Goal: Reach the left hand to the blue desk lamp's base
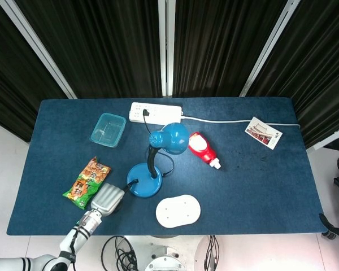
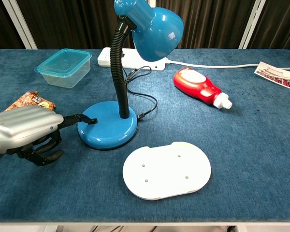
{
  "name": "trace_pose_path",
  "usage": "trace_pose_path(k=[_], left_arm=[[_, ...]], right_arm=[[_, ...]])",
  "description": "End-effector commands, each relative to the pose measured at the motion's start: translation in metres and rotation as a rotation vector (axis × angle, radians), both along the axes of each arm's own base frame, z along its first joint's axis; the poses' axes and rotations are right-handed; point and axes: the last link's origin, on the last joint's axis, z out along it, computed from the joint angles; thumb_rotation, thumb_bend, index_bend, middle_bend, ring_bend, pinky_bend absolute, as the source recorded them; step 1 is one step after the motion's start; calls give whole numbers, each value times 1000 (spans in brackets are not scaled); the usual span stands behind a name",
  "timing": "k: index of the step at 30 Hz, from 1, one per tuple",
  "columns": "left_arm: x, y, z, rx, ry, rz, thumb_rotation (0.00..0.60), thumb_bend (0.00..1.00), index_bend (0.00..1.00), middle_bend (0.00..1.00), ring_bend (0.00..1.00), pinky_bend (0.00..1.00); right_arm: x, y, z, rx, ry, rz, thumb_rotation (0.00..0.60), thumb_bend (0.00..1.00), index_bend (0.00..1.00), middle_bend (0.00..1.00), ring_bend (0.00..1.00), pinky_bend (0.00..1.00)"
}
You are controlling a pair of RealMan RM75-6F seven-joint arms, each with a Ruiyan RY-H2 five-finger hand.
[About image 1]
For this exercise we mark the white power strip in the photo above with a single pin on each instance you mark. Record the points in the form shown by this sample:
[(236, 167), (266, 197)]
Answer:
[(164, 113)]

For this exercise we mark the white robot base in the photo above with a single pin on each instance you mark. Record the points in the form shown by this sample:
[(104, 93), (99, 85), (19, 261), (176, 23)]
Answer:
[(164, 254)]

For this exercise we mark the temple picture postcard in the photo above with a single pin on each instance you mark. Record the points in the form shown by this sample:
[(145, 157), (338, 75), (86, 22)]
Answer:
[(262, 132)]

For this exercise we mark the white oval board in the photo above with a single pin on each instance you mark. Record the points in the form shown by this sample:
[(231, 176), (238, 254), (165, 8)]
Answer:
[(178, 211)]

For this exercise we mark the green orange snack bag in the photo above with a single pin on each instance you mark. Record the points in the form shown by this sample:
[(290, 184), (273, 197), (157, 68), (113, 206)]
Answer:
[(84, 183)]

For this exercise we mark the blue gooseneck desk lamp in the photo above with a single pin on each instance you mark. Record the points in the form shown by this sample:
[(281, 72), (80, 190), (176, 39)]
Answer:
[(144, 183)]

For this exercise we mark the black pleated curtain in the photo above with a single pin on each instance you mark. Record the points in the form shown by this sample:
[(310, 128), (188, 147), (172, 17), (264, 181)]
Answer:
[(101, 42)]

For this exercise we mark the white frame post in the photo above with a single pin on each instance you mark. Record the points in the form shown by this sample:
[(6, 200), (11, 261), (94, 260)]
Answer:
[(327, 139), (268, 48), (166, 48), (39, 48)]

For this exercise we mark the blue table mat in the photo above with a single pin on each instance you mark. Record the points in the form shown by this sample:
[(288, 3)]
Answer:
[(257, 197)]

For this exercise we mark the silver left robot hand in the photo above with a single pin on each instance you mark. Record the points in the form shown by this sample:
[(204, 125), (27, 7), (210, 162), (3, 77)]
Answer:
[(107, 199)]

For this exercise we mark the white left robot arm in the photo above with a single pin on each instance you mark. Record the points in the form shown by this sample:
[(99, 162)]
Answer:
[(79, 234)]

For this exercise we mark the clear container teal lid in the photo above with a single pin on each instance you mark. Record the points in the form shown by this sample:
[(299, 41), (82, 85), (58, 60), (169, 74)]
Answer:
[(107, 130)]

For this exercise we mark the red ketchup squeeze bottle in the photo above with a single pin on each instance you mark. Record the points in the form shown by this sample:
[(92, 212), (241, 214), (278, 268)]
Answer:
[(203, 149)]

